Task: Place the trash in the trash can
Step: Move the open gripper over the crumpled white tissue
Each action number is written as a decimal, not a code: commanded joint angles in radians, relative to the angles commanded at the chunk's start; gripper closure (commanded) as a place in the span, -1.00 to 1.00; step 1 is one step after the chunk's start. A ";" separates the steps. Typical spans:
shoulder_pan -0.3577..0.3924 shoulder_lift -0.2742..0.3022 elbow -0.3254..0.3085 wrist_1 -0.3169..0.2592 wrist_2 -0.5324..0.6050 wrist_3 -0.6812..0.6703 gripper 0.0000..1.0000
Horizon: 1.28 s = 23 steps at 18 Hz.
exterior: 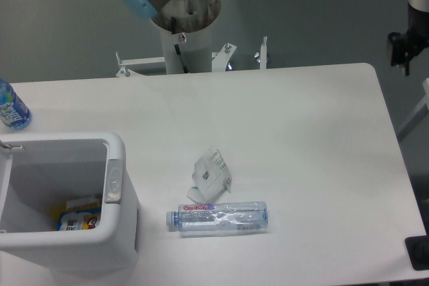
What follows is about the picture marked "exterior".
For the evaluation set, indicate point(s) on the blue labelled water bottle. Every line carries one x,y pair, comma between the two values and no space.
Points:
14,112

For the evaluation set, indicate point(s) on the white paper wrapper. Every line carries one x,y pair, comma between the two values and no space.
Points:
211,177

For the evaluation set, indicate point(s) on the clear plastic bottle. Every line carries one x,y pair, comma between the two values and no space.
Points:
207,217

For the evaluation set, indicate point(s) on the black clamp at table edge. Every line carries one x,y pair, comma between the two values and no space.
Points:
417,247

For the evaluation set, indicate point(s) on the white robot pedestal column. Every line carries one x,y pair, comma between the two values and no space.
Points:
185,26

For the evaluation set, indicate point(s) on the white metal stand leg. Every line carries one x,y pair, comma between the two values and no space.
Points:
418,113

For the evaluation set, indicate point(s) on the colourful snack package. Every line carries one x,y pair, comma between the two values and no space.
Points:
79,214

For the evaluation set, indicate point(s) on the white plastic trash can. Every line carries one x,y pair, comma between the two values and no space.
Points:
40,173

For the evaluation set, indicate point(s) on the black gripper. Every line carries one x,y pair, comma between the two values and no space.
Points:
397,51

